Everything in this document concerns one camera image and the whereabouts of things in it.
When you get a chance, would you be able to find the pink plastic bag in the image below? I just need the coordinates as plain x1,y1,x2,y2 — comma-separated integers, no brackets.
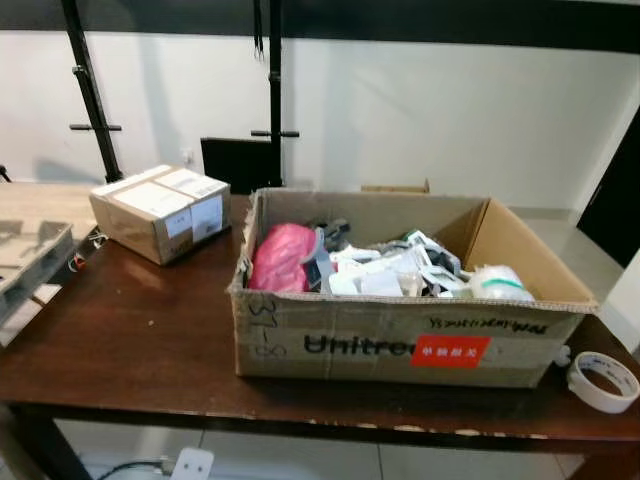
248,222,319,294

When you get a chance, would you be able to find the slanted black stand pole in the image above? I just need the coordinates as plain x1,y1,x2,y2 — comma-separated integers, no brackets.
60,0,126,184

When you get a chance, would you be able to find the white power strip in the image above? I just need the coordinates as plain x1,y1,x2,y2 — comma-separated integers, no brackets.
170,447,216,480

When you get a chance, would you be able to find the small sealed cardboard box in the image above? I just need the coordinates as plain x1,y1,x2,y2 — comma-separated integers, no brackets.
88,165,233,266

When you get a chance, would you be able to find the grey slatted rack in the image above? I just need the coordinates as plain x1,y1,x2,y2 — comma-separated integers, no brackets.
0,220,79,349

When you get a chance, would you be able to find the grey crumpled trash piece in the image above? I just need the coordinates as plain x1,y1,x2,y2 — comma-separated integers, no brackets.
303,218,351,293

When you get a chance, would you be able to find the black power cable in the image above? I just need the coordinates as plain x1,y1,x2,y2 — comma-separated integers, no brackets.
95,458,173,480

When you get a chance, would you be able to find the upright black stand pole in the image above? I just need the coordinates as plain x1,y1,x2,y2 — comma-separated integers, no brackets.
250,0,301,189

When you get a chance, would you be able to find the black flat panel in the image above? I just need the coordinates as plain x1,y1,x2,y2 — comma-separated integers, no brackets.
200,137,281,196

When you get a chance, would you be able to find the white green plastic wrap bundle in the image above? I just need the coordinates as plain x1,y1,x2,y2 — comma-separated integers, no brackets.
466,264,536,302

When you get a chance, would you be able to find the white tape roll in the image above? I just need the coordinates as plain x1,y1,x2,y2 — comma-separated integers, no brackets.
566,351,640,415

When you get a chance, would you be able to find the dark brown wooden table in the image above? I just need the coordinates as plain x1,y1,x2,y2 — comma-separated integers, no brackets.
0,195,640,480

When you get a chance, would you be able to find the black slanted board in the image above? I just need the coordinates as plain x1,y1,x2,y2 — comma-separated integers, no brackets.
577,105,640,269

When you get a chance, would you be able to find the large open cardboard box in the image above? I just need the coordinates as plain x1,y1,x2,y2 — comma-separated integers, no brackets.
228,187,599,390

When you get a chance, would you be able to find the white crumpled paper trash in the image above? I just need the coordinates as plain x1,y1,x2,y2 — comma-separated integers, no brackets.
328,230,466,298

